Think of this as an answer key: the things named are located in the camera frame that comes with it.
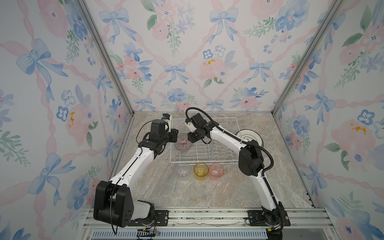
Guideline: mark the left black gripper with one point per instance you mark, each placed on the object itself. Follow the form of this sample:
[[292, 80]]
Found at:
[[174, 135]]

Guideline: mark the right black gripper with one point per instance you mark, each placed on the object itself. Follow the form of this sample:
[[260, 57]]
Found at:
[[190, 138]]

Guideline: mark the white wire dish rack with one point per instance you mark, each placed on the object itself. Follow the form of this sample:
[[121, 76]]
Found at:
[[199, 152]]

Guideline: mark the clear glass cup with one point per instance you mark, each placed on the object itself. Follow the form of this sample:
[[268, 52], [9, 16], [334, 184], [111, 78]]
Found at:
[[183, 171]]

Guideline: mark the yellow glass cup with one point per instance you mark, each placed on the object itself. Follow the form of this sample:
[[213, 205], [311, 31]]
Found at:
[[201, 170]]

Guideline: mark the pink glass cup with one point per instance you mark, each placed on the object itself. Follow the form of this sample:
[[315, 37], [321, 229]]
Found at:
[[216, 171]]

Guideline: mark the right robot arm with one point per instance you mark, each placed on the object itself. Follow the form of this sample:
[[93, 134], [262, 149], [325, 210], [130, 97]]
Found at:
[[254, 162]]

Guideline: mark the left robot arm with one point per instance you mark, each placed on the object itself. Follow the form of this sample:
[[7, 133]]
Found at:
[[114, 203]]

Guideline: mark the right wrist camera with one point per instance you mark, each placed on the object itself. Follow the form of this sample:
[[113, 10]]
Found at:
[[190, 125]]

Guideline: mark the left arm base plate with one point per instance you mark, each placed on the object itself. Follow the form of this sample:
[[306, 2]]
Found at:
[[156, 218]]

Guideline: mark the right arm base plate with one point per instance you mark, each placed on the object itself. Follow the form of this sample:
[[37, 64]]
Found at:
[[259, 218]]

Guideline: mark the aluminium rail frame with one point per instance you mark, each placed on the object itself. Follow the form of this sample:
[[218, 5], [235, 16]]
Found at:
[[216, 224]]

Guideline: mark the left aluminium corner post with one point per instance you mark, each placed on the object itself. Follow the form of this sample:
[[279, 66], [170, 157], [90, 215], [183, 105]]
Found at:
[[90, 24]]

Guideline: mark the aluminium corner post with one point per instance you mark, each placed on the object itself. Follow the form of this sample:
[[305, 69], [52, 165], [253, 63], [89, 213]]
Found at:
[[90, 24], [320, 33]]

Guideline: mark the right aluminium corner post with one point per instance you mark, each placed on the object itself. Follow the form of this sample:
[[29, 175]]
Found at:
[[320, 33]]

